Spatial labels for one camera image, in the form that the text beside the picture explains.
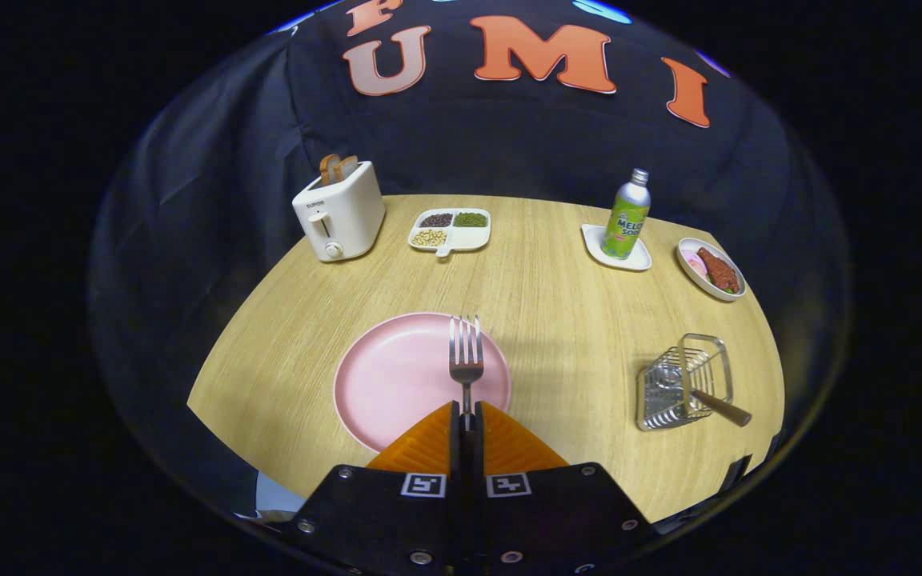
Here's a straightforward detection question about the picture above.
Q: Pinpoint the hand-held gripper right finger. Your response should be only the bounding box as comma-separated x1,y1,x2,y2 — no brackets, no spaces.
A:
469,400,658,576

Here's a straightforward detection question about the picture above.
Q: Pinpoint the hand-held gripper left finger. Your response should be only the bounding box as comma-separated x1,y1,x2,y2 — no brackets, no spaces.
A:
277,400,466,576

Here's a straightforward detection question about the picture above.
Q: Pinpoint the metal fork with wooden handle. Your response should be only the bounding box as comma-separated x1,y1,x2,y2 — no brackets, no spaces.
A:
449,314,485,421

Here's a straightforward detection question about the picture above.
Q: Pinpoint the metal spoon with wooden handle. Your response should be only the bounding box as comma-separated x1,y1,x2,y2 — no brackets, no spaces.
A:
653,364,752,428

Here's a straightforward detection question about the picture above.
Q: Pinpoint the pink plate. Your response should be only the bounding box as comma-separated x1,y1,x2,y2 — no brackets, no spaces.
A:
333,312,512,454

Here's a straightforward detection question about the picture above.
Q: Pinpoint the white divided dish with beans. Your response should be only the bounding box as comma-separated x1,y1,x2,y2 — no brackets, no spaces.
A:
407,208,492,258

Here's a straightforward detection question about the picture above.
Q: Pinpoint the white square coaster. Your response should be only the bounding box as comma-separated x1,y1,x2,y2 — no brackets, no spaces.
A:
580,223,653,272

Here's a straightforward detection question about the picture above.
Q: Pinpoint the black table clamp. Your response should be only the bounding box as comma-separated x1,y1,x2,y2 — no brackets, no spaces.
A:
721,454,753,490

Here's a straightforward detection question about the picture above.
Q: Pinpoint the white toaster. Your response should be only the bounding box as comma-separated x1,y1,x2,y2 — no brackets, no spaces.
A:
292,161,387,263

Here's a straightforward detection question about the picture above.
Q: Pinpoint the green soda bottle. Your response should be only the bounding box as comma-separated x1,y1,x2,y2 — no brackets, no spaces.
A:
600,168,652,260

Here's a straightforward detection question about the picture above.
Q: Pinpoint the white plate with food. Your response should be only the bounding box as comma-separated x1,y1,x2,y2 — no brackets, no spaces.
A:
676,238,748,302

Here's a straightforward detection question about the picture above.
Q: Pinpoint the red meat piece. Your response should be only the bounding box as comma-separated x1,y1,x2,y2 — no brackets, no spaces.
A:
697,247,741,294

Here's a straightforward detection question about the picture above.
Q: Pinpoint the clear wire cutlery holder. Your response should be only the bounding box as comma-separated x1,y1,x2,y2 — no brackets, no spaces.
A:
635,333,735,433

